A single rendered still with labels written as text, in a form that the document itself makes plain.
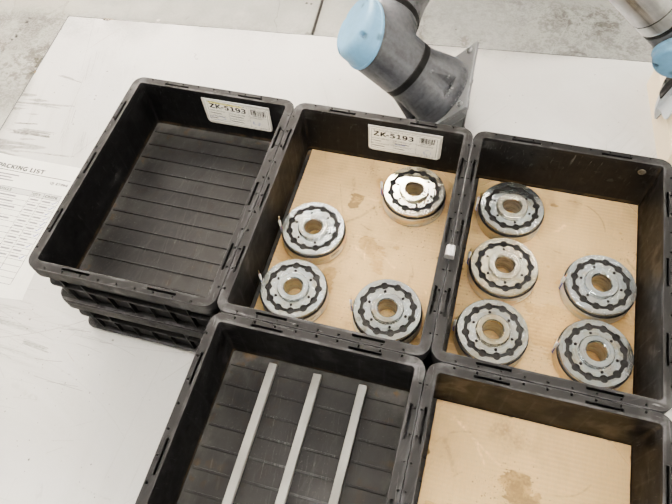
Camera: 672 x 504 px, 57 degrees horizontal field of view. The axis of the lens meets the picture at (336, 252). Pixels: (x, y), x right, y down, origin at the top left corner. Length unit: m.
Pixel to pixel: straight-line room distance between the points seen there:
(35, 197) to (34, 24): 1.76
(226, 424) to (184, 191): 0.43
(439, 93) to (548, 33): 1.55
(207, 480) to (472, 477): 0.35
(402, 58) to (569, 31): 1.62
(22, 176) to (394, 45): 0.81
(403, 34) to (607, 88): 0.51
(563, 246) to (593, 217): 0.08
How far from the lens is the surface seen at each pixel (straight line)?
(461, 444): 0.89
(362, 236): 1.01
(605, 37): 2.74
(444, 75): 1.20
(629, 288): 1.00
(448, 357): 0.81
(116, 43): 1.65
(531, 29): 2.71
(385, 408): 0.89
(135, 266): 1.06
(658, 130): 1.41
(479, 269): 0.96
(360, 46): 1.15
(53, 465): 1.13
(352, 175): 1.08
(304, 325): 0.83
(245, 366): 0.93
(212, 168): 1.13
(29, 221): 1.37
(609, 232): 1.08
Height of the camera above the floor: 1.69
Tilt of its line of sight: 59 degrees down
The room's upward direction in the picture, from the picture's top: 6 degrees counter-clockwise
